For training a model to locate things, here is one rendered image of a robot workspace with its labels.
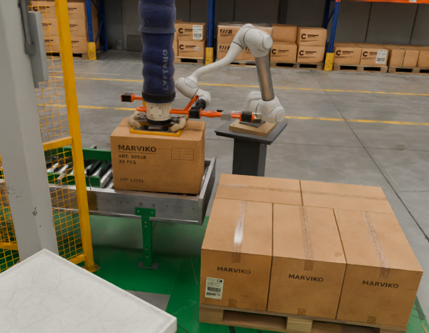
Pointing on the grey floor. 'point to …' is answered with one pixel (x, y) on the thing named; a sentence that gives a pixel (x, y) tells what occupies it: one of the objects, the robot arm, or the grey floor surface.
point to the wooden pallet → (259, 322)
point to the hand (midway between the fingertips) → (196, 112)
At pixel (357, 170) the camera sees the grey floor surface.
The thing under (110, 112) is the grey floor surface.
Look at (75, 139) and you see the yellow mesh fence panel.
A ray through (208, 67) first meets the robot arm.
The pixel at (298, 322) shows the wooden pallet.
